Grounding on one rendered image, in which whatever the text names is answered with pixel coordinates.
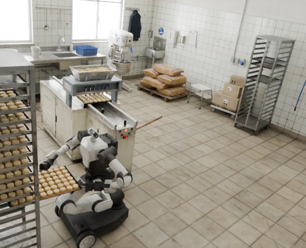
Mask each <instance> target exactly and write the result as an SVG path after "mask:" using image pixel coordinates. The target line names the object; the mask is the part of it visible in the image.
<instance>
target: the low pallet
mask: <svg viewBox="0 0 306 248"><path fill-rule="evenodd" d="M135 85H136V86H138V87H137V90H139V91H141V90H147V91H150V95H151V96H155V95H160V96H162V97H164V102H169V101H173V100H176V99H181V98H184V97H187V96H188V95H189V93H187V92H185V93H182V94H178V95H175V96H168V95H165V94H162V93H160V92H159V91H158V90H157V88H155V89H151V88H148V87H146V86H143V85H142V84H135Z"/></svg>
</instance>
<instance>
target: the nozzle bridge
mask: <svg viewBox="0 0 306 248"><path fill-rule="evenodd" d="M106 85H108V87H109V88H108V90H107V89H106ZM122 85H123V80H121V79H119V78H118V77H116V76H113V77H112V79H107V80H94V81H81V82H80V81H78V80H77V79H75V77H74V76H69V77H63V89H64V90H65V91H66V105H67V106H68V107H72V96H76V95H81V94H91V93H104V92H111V99H112V100H114V101H117V96H118V91H119V92H121V91H122ZM90 86H91V88H92V89H91V91H89V88H90ZM94 86H95V87H96V89H95V91H94ZM98 86H100V90H99V91H98ZM102 86H104V89H103V90H102ZM85 87H86V88H87V91H86V92H85Z"/></svg>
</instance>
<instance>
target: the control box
mask: <svg viewBox="0 0 306 248"><path fill-rule="evenodd" d="M131 128H133V130H131ZM134 128H135V127H134V126H128V127H122V128H117V129H116V134H115V139H116V140H121V139H124V137H125V138H126V136H127V138H130V137H133V136H134ZM126 129H127V131H125V130H126ZM120 130H121V132H120V133H119V131H120ZM129 132H130V133H131V134H130V135H129V134H128V133H129ZM121 134H123V136H121Z"/></svg>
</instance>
